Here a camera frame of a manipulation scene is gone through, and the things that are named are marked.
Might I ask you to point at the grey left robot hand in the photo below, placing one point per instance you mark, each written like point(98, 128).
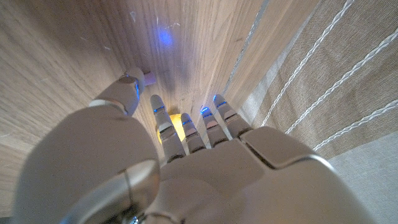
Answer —
point(217, 180)

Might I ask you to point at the purple foam earplug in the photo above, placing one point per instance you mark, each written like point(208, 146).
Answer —
point(150, 78)

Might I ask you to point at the yellow lemon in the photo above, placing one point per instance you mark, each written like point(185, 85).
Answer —
point(178, 124)

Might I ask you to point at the grey tape outline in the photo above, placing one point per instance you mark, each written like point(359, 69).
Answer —
point(248, 40)

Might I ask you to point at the beige striped fabric backdrop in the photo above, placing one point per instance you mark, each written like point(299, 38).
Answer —
point(342, 46)

